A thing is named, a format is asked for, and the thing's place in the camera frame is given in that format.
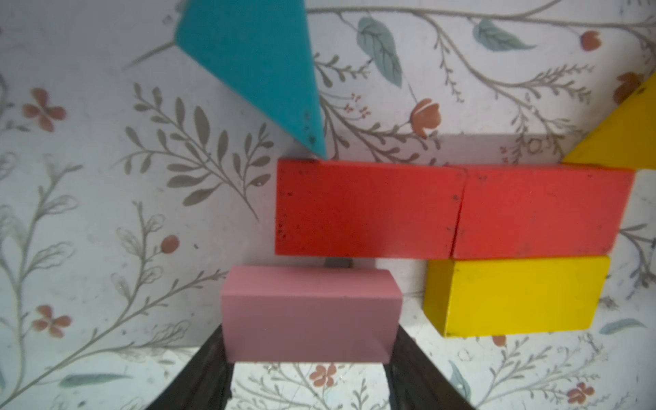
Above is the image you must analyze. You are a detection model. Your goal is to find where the teal triangular block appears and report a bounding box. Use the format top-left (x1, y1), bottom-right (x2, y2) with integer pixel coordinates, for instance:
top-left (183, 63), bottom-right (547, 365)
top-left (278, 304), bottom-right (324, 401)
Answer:
top-left (175, 0), bottom-right (326, 158)

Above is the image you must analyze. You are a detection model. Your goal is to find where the red block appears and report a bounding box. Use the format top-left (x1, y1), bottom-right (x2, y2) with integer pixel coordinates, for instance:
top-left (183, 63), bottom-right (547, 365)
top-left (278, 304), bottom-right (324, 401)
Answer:
top-left (275, 159), bottom-right (466, 260)
top-left (452, 165), bottom-right (636, 260)

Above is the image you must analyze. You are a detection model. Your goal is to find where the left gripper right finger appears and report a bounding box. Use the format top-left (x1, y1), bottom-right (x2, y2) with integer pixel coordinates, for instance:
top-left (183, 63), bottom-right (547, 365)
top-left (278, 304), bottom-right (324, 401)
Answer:
top-left (385, 326), bottom-right (474, 410)

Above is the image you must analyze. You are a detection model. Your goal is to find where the pink block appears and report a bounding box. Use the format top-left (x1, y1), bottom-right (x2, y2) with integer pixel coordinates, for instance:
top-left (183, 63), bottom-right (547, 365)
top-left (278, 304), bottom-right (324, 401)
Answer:
top-left (220, 266), bottom-right (402, 363)

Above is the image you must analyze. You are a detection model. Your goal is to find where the yellow triangular block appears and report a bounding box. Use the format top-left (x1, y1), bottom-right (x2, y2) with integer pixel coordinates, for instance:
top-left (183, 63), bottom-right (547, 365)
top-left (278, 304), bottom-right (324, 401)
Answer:
top-left (562, 72), bottom-right (655, 170)

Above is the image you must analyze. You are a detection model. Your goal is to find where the yellow rectangular block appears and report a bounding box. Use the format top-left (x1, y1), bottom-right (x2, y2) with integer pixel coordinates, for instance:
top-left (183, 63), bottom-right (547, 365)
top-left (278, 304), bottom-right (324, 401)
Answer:
top-left (423, 256), bottom-right (611, 338)

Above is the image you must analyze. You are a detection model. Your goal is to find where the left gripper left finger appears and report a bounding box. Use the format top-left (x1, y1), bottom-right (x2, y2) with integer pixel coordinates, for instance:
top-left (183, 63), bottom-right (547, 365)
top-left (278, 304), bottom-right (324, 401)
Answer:
top-left (146, 326), bottom-right (234, 410)

